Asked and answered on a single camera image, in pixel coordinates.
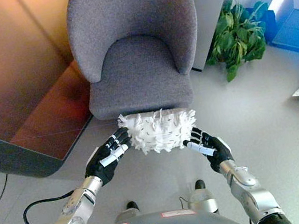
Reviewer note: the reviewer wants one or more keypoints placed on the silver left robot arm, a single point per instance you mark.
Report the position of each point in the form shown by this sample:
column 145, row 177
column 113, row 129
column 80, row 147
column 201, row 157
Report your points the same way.
column 72, row 215

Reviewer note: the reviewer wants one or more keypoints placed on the grey fabric armchair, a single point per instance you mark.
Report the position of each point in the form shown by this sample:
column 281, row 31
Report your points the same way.
column 143, row 75

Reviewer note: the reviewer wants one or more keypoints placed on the silver right robot leg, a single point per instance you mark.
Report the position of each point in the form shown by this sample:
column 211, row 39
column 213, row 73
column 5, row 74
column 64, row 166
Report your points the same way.
column 201, row 200

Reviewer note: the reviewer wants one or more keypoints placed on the green leafy plant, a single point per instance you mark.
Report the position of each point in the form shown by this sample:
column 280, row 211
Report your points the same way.
column 238, row 38

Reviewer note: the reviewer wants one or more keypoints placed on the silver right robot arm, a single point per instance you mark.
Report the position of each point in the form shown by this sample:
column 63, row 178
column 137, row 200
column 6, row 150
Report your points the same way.
column 250, row 190

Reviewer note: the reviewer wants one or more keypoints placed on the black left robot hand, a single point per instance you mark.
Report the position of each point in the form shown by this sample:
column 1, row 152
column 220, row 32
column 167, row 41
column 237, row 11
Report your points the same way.
column 103, row 163

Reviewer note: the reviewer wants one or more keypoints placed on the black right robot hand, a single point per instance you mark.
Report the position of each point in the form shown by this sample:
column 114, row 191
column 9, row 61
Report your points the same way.
column 217, row 149

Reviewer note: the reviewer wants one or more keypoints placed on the silver left robot leg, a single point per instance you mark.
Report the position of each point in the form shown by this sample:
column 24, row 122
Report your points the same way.
column 128, row 214

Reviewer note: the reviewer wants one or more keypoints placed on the silver robot leg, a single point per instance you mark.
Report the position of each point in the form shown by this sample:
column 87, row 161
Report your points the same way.
column 128, row 214
column 201, row 200

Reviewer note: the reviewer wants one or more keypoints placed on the white fringed pillow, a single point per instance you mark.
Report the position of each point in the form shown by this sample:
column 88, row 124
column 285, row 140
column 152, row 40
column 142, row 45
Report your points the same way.
column 162, row 133

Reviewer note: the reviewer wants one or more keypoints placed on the white cabinet panel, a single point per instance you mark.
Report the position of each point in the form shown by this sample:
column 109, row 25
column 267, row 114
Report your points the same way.
column 212, row 5

